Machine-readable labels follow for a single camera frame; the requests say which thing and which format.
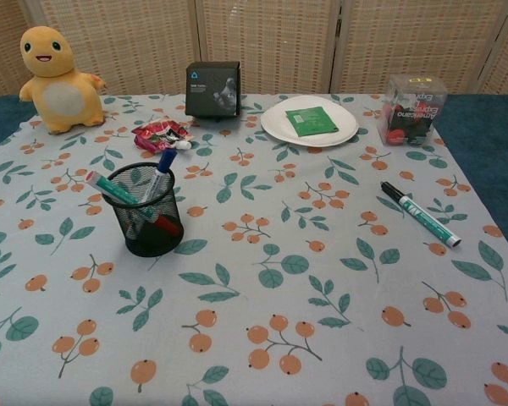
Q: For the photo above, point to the black mesh pen holder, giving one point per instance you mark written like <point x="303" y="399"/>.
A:
<point x="152" y="243"/>

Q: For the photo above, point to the black cap marker pen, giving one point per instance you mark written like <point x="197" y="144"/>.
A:
<point x="423" y="217"/>

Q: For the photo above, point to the blue marker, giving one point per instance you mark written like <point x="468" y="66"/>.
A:
<point x="166" y="162"/>

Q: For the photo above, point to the red-capped teal whiteboard marker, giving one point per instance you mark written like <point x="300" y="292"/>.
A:
<point x="110" y="186"/>

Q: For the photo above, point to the white paper plate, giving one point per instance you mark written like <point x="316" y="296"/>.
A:
<point x="275" y="122"/>

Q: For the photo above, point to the floral print tablecloth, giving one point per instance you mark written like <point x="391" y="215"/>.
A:
<point x="254" y="296"/>

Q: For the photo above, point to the green sachet packet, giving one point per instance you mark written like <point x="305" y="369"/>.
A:
<point x="311" y="122"/>

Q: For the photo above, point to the red snack pouch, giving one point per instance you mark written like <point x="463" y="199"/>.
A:
<point x="156" y="133"/>

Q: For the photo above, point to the black cardboard product box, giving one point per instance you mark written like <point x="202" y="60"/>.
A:
<point x="211" y="91"/>

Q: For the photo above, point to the clear box of coffee capsules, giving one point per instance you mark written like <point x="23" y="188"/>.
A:
<point x="410" y="114"/>

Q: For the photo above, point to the woven folding screen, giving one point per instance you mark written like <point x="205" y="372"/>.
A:
<point x="131" y="42"/>

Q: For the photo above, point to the yellow plush dinosaur toy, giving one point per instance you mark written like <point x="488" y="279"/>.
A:
<point x="61" y="97"/>

